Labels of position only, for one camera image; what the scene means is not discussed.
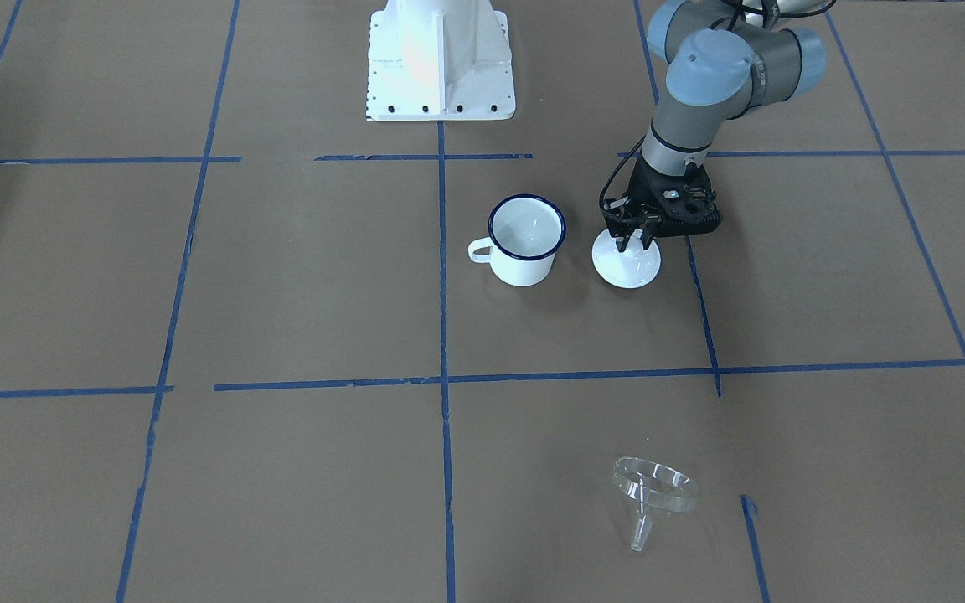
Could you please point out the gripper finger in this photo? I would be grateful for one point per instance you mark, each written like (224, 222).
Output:
(621, 239)
(643, 236)

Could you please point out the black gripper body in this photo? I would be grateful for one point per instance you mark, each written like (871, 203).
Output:
(643, 186)

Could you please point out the white enamel cup lid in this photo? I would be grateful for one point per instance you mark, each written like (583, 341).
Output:
(635, 267)

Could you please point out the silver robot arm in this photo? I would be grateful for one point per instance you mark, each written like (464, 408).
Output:
(719, 68)

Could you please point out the white enamel cup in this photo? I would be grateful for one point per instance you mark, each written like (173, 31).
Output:
(524, 234)

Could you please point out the clear plastic funnel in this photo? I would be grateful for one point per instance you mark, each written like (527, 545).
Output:
(653, 488)

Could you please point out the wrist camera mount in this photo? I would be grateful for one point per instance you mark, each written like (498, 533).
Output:
(687, 204)

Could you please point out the white pedestal column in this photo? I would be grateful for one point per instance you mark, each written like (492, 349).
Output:
(439, 60)

